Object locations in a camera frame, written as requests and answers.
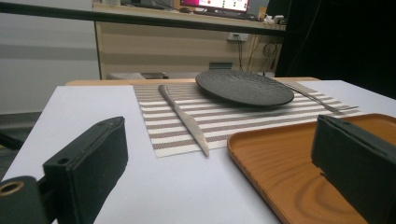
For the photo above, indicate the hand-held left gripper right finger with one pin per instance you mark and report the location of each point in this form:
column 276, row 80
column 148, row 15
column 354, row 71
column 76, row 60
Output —
column 358, row 161

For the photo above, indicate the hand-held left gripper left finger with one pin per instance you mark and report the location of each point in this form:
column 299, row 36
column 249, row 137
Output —
column 90, row 161

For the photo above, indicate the orange wooden tray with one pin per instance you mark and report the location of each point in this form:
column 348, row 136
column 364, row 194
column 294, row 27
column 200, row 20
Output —
column 280, row 161

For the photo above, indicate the silver fork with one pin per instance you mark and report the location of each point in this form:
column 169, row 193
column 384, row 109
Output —
column 313, row 97

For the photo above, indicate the silver table knife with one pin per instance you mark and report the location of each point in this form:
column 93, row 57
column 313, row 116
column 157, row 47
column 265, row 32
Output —
column 186, row 119

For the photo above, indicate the black textured plate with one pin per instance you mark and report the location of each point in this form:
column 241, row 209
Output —
column 243, row 87

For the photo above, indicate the white cabinet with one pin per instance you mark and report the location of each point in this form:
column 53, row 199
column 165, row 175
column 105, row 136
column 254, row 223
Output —
column 46, row 62

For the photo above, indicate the black curtain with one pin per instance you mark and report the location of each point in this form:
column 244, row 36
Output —
column 342, row 40

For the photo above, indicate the light wooden desk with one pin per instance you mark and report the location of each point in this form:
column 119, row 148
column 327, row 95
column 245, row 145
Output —
column 155, row 49

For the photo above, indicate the striped placemat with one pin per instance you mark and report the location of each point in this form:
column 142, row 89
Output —
column 224, row 119

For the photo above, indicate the white power socket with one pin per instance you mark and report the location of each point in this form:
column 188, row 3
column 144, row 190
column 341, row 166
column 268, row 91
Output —
column 238, row 36

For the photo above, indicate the black keyboard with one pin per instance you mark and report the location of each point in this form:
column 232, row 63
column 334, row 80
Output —
column 227, row 15

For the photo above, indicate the computer monitor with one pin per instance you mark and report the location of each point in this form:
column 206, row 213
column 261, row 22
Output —
column 218, row 3

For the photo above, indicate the black frame bar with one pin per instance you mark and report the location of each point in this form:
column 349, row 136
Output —
column 62, row 13

